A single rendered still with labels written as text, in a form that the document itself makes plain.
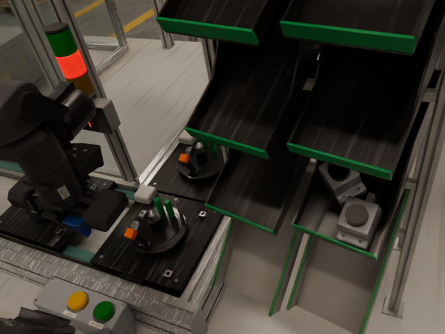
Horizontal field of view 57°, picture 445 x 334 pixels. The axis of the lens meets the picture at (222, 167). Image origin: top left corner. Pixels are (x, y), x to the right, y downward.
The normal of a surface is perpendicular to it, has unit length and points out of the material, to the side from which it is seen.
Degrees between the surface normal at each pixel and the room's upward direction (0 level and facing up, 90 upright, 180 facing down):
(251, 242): 45
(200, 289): 0
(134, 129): 0
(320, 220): 25
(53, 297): 0
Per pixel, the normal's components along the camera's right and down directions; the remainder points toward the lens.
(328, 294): -0.49, -0.08
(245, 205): -0.37, -0.41
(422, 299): -0.15, -0.73
